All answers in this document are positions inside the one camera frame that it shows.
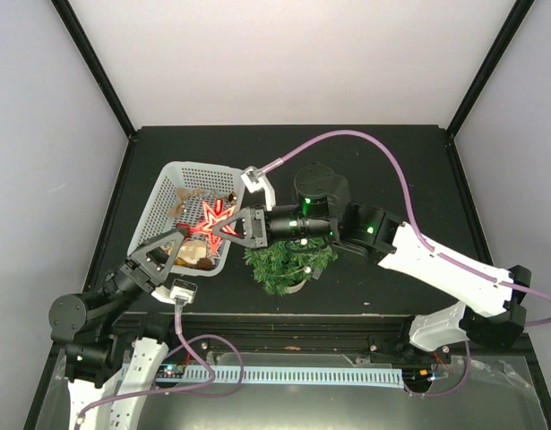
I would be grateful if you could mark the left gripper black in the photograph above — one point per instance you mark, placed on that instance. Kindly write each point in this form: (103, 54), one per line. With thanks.
(143, 270)

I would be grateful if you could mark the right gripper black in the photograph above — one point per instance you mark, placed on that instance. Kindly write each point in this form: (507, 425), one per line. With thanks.
(255, 222)

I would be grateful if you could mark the red star ornament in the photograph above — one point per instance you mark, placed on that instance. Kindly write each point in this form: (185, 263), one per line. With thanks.
(212, 215)

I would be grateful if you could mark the white plastic perforated basket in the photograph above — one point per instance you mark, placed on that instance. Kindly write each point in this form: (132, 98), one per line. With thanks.
(190, 175)

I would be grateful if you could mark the small green christmas tree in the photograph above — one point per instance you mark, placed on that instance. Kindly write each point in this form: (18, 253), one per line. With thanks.
(267, 267)

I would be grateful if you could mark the fairy light string white bulbs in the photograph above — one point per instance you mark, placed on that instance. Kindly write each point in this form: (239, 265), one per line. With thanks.
(300, 257)

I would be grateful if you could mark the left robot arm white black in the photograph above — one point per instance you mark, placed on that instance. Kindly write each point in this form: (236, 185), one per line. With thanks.
(109, 374)

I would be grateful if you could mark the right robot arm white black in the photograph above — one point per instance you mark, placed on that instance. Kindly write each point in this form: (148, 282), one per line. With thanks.
(487, 311)

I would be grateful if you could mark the wooden tree slice ornament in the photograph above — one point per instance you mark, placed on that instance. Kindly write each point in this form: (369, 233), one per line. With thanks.
(191, 252)

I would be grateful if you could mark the white tree pot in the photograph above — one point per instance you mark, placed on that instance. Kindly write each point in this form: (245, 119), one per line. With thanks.
(295, 288)

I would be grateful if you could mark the silver gold berry sprig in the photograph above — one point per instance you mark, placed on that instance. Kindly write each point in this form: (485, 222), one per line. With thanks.
(206, 194)

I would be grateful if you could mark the brown pine cone front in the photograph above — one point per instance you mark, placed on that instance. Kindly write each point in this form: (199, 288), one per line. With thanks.
(204, 264)

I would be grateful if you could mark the burlap bow ornament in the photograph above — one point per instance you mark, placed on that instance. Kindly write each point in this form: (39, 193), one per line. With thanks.
(181, 194)

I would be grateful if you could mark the clear battery box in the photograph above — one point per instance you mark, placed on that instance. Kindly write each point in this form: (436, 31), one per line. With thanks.
(317, 272)

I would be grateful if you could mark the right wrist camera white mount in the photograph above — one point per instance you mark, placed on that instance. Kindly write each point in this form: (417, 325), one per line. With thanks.
(256, 181)

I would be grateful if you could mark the light blue slotted cable duct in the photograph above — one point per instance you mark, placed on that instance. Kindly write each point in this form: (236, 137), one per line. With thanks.
(284, 375)

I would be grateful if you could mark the black frame post left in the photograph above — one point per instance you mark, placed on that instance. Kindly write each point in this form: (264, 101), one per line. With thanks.
(70, 20)

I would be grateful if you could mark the black frame post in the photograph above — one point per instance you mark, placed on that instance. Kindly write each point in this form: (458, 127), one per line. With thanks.
(70, 20)
(503, 39)

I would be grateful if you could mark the black frame post right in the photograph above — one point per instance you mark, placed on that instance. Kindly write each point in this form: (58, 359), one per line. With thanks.
(503, 39)

